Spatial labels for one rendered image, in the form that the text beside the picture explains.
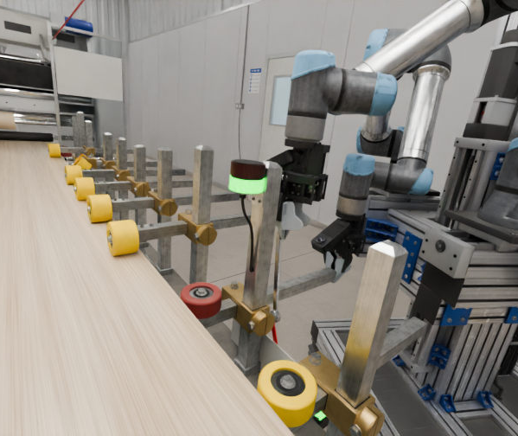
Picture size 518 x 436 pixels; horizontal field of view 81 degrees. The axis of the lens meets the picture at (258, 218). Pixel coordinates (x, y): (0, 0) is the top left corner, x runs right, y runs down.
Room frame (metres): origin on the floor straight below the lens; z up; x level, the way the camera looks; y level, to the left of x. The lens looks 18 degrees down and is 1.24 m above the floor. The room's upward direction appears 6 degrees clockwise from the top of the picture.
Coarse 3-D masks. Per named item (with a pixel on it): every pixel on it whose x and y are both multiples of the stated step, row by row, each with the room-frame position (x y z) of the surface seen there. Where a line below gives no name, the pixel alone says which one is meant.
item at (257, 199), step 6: (234, 162) 0.51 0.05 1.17; (240, 162) 0.51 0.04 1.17; (246, 162) 0.51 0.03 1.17; (252, 162) 0.52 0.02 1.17; (258, 162) 0.53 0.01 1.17; (252, 180) 0.49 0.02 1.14; (258, 180) 0.50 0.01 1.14; (264, 192) 0.53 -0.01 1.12; (252, 198) 0.55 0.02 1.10; (258, 198) 0.54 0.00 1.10; (264, 198) 0.53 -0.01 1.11; (258, 204) 0.53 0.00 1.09; (246, 216) 0.52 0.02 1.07; (252, 228) 0.53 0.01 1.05; (252, 234) 0.53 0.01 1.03; (252, 240) 0.53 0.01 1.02; (252, 246) 0.53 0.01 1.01; (252, 252) 0.53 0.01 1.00; (252, 258) 0.53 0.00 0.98; (252, 264) 0.53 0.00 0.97; (252, 270) 0.53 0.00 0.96
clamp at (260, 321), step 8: (224, 288) 0.60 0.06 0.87; (240, 288) 0.61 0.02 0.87; (224, 296) 0.59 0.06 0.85; (232, 296) 0.57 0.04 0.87; (240, 296) 0.57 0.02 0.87; (240, 304) 0.55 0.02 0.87; (240, 312) 0.54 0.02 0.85; (248, 312) 0.52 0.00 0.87; (256, 312) 0.52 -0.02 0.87; (264, 312) 0.53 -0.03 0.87; (240, 320) 0.54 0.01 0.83; (248, 320) 0.52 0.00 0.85; (256, 320) 0.51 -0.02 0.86; (264, 320) 0.51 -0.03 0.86; (272, 320) 0.53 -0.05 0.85; (248, 328) 0.51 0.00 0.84; (256, 328) 0.50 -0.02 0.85; (264, 328) 0.51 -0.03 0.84
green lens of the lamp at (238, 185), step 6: (234, 180) 0.50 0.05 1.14; (240, 180) 0.49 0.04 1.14; (246, 180) 0.49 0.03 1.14; (264, 180) 0.52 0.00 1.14; (234, 186) 0.50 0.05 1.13; (240, 186) 0.49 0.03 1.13; (246, 186) 0.49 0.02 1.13; (252, 186) 0.49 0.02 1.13; (258, 186) 0.50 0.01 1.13; (240, 192) 0.49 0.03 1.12; (246, 192) 0.49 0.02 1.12; (252, 192) 0.49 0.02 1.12; (258, 192) 0.50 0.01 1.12
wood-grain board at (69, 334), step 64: (0, 192) 1.02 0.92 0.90; (64, 192) 1.11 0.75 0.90; (0, 256) 0.58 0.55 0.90; (64, 256) 0.61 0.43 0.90; (128, 256) 0.64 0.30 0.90; (0, 320) 0.39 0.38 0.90; (64, 320) 0.40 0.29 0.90; (128, 320) 0.42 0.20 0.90; (192, 320) 0.44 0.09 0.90; (0, 384) 0.28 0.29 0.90; (64, 384) 0.29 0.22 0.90; (128, 384) 0.30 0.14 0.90; (192, 384) 0.31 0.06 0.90
